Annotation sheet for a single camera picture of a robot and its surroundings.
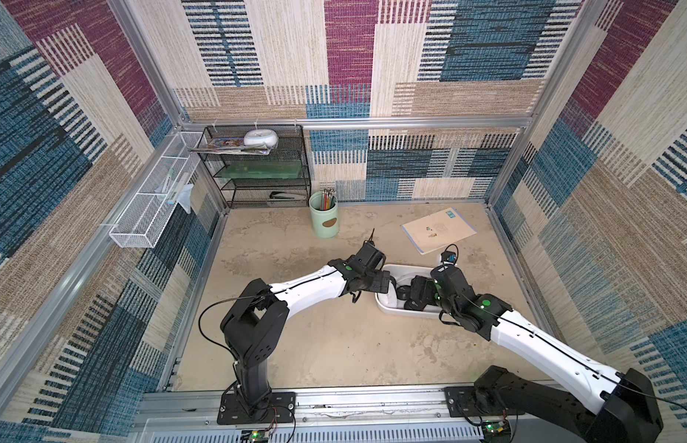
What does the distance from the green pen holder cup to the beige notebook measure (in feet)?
0.96

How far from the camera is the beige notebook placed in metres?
1.10

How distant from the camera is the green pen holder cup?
1013 millimetres
